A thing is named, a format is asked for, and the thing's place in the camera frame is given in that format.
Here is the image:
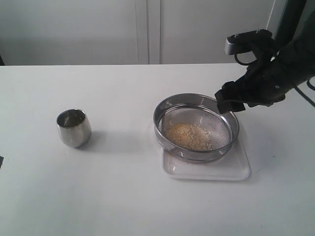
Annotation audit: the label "yellow-white powder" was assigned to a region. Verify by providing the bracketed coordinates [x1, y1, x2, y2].
[166, 123, 211, 151]

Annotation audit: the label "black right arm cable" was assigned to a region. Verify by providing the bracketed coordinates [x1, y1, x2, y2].
[294, 80, 315, 108]

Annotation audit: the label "stainless steel cup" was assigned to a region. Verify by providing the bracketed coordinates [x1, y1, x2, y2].
[56, 109, 92, 148]

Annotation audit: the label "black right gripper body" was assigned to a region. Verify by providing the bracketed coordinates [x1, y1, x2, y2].
[235, 46, 285, 107]

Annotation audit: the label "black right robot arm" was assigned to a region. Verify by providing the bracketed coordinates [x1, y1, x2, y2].
[215, 0, 315, 114]

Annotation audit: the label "clear plastic tray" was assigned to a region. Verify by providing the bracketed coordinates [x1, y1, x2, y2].
[162, 141, 251, 181]

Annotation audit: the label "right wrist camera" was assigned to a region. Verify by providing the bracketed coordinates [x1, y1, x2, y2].
[224, 29, 272, 55]

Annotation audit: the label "round steel mesh sieve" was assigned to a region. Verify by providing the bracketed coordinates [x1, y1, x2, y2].
[153, 93, 240, 163]

